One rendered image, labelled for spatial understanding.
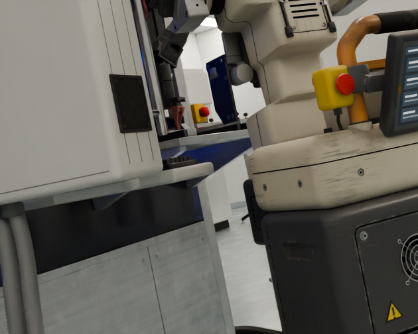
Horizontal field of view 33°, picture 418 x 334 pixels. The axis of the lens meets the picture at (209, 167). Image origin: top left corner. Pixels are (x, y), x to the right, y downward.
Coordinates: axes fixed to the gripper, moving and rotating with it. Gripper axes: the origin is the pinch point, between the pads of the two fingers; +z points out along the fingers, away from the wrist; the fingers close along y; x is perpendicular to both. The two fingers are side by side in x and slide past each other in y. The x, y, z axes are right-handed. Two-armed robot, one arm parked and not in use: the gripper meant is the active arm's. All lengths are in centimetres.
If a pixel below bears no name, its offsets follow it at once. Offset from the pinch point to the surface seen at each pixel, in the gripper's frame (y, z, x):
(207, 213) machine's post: 8, 30, -46
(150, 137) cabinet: -18, 5, 64
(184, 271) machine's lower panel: 13, 47, -26
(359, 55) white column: -46, -30, -170
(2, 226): 18, 18, 67
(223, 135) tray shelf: -18.0, 4.7, 8.6
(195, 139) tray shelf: -14.3, 5.0, 22.8
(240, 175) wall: 222, 38, -917
